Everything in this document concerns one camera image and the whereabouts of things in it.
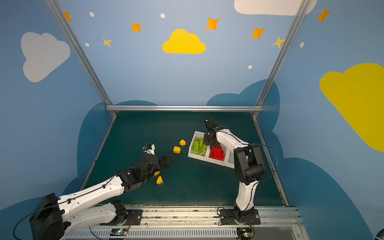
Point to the small red brick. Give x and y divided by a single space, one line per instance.
217 153

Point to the left controller board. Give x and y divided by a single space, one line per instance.
119 232

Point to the aluminium frame post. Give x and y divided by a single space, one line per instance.
64 24
290 37

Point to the aluminium frame left post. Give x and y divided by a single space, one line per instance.
64 24

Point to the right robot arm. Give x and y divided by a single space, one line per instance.
248 162

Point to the controller board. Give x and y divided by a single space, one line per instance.
119 232
245 233

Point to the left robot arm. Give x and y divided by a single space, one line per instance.
56 216

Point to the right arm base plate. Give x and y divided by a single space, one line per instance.
233 217

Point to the green brick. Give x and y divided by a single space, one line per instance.
198 146

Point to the front aluminium rail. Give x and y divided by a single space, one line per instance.
198 223

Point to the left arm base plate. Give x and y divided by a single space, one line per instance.
125 218

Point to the yellow square brick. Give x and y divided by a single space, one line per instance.
177 150

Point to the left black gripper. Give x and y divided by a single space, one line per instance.
162 162

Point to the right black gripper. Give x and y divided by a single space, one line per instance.
208 137

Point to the aluminium frame right post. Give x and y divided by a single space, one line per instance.
290 37

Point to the yellow slope brick front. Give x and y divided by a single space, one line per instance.
159 180

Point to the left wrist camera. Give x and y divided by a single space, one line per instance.
149 149

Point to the aluminium frame rear bar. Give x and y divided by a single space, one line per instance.
126 108

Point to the white three-compartment bin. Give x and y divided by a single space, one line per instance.
228 161

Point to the right controller board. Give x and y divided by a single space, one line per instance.
245 233

